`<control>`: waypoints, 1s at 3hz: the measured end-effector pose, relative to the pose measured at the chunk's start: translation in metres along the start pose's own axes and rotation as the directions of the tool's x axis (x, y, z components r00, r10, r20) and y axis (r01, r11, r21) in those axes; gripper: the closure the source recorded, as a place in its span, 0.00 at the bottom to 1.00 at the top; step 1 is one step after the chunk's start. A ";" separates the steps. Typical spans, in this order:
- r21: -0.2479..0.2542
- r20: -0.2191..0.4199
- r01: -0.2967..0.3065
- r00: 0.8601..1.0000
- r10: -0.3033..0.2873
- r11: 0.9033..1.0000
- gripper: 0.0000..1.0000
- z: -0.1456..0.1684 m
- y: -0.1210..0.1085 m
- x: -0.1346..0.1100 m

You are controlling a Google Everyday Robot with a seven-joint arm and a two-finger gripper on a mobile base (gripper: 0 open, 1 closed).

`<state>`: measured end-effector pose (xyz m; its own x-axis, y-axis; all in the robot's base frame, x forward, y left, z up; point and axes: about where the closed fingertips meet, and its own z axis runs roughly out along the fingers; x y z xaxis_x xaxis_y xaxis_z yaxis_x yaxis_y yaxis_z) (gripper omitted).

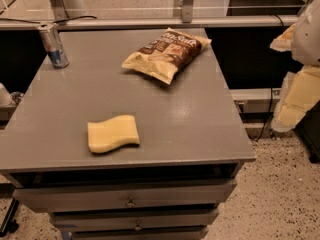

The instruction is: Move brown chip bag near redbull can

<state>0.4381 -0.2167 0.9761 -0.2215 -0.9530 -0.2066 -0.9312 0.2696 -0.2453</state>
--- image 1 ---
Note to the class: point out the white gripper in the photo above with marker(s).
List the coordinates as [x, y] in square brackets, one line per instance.
[307, 39]

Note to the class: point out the brown chip bag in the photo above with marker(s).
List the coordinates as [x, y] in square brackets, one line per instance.
[166, 55]

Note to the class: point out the redbull can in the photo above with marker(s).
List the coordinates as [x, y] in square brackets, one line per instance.
[53, 45]

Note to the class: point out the grey drawer cabinet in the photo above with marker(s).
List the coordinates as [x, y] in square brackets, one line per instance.
[192, 143]

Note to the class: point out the yellow sponge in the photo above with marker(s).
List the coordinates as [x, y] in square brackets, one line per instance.
[113, 133]

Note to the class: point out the top drawer knob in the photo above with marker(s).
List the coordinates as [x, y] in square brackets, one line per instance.
[130, 203]

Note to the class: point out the drawer knob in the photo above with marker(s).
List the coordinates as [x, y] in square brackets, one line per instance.
[138, 227]
[130, 203]

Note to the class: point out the white object at left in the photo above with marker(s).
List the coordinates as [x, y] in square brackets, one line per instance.
[5, 96]

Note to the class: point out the metal frame post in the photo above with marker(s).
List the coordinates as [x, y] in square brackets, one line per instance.
[187, 11]

